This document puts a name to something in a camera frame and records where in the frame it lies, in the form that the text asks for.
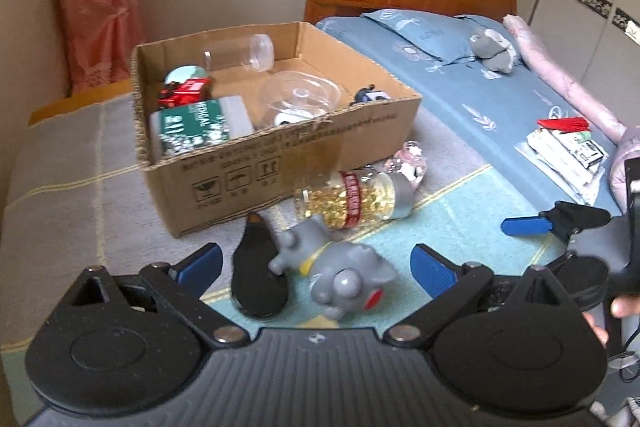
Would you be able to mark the black toy with red buttons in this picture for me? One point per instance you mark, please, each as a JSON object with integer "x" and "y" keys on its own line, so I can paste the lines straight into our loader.
{"x": 371, "y": 97}

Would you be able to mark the clear round plastic container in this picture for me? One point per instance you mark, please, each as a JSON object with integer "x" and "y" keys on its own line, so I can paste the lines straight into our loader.
{"x": 300, "y": 97}

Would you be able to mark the yellow capsule bottle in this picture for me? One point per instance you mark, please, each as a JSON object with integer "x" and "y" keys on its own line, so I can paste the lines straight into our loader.
{"x": 350, "y": 199}

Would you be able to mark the pink rolled quilt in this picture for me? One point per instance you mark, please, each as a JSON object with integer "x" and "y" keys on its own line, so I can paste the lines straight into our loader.
{"x": 565, "y": 77}

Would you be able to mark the brown cardboard box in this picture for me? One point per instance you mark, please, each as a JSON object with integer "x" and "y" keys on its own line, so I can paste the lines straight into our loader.
{"x": 300, "y": 157}

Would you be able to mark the white green-label medicine bottle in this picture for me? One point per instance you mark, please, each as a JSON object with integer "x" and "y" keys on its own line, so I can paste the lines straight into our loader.
{"x": 200, "y": 124}

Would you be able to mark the clear plastic jar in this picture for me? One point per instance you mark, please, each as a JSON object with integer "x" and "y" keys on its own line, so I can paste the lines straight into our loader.
{"x": 240, "y": 52}

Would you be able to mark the red toy car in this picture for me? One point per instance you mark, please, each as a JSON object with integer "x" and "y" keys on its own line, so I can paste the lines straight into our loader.
{"x": 182, "y": 93}

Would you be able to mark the stack of paper packets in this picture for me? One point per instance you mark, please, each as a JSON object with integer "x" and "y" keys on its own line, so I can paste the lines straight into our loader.
{"x": 565, "y": 157}

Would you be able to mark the person's right hand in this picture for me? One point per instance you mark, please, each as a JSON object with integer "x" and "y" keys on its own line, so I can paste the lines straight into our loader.
{"x": 622, "y": 307}

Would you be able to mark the grey plush toy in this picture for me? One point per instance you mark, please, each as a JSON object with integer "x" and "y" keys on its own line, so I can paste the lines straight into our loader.
{"x": 492, "y": 49}

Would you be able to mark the mint green oval case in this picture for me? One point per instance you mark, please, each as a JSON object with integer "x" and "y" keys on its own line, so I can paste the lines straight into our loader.
{"x": 187, "y": 74}

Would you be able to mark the pink curtain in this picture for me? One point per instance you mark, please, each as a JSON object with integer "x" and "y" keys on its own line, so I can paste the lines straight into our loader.
{"x": 95, "y": 7}

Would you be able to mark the blue floral pillow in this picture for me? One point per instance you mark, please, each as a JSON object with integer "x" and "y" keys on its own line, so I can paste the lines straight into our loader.
{"x": 420, "y": 34}

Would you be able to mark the pink crystal toy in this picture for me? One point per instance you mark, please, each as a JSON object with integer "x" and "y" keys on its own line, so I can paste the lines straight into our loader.
{"x": 410, "y": 162}

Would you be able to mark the blue floral bed sheet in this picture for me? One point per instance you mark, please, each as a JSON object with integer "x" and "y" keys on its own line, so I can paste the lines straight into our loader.
{"x": 450, "y": 97}

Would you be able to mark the red flat object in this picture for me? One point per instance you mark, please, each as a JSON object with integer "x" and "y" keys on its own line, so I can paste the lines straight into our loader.
{"x": 562, "y": 123}

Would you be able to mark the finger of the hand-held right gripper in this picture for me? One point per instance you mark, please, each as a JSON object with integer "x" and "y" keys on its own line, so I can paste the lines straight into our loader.
{"x": 522, "y": 225}

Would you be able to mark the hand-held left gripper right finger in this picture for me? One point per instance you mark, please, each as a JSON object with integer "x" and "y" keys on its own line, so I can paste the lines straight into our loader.
{"x": 432, "y": 274}

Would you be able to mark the grey elephant toy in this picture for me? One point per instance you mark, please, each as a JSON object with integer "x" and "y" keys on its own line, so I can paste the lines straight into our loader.
{"x": 345, "y": 272}

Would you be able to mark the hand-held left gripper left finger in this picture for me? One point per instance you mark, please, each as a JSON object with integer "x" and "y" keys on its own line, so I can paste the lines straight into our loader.
{"x": 200, "y": 264}

